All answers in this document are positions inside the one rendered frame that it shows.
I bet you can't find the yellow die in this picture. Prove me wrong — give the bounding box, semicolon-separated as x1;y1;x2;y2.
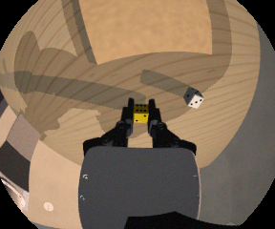
134;104;149;123

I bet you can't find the white die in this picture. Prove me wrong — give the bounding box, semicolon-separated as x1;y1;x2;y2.
183;87;204;109

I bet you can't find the tan textured mat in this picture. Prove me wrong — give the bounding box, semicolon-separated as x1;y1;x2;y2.
79;0;212;65

